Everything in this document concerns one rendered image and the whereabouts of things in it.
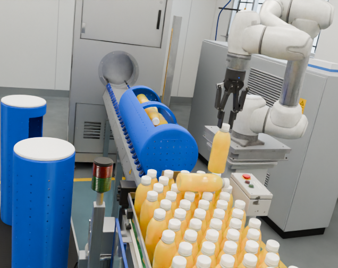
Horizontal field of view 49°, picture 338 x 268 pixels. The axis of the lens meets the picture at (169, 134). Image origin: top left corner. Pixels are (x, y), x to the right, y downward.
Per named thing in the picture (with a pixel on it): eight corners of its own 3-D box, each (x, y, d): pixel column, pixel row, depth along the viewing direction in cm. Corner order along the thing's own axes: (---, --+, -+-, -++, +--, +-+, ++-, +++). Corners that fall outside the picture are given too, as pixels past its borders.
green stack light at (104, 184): (109, 183, 126) (111, 170, 124) (111, 192, 120) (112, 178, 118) (90, 183, 124) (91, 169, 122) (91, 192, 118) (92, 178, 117)
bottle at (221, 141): (225, 169, 157) (234, 127, 151) (222, 175, 150) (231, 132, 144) (209, 165, 158) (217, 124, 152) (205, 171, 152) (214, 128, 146)
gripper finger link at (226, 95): (234, 85, 141) (231, 84, 140) (223, 112, 143) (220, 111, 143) (230, 83, 144) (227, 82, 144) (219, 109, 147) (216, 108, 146)
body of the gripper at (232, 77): (242, 68, 145) (237, 91, 148) (222, 65, 143) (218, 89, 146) (251, 72, 138) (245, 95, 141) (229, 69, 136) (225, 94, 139)
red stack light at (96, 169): (111, 170, 124) (112, 159, 123) (112, 178, 118) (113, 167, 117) (91, 169, 122) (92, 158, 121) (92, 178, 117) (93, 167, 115)
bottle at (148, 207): (139, 246, 138) (145, 202, 132) (134, 235, 144) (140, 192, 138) (157, 244, 140) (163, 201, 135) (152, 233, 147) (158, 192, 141)
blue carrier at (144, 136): (158, 125, 263) (160, 85, 253) (196, 182, 183) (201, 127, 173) (118, 125, 256) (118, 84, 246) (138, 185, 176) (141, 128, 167)
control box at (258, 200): (246, 192, 171) (251, 172, 168) (267, 216, 153) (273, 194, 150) (226, 192, 169) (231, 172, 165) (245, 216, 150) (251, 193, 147)
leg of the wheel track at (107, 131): (105, 176, 390) (111, 119, 370) (106, 178, 384) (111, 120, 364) (100, 176, 388) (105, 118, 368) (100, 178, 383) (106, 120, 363)
